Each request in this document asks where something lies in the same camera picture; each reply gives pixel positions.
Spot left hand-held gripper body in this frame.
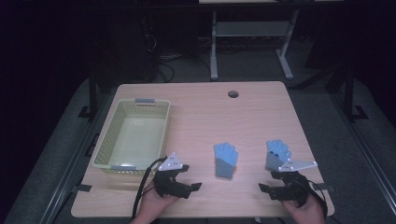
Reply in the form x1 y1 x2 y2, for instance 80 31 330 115
151 151 191 200

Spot person's right hand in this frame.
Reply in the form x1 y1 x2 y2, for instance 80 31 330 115
281 193 327 224

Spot person's left hand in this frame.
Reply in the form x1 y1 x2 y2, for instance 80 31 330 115
133 182 180 224

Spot black metal stand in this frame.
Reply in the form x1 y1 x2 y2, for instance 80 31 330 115
78 66 105 121
341 66 370 123

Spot white metal desk frame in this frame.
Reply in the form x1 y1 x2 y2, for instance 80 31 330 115
199 0 301 81

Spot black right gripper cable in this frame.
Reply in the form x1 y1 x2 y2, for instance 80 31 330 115
305 179 330 219

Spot black table clamp bracket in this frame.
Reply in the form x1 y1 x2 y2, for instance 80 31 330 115
70 183 93 193
311 182 336 192

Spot aluminium frame rail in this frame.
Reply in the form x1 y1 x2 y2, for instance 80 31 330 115
329 92 396 217
38 90 117 224

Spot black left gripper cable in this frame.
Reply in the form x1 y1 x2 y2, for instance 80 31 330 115
130 156 168 220

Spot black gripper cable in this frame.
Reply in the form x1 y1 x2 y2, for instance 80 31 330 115
130 156 168 220
305 179 330 219

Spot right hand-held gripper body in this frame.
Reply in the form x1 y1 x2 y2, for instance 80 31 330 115
269 160 318 208

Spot blue and grey glove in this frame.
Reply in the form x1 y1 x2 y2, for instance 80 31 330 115
213 142 240 180
264 139 294 173

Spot pale yellow plastic basket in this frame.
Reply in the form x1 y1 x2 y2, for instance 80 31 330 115
92 98 172 175

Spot tangle of floor cables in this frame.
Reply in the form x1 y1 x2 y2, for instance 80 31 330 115
143 34 213 84

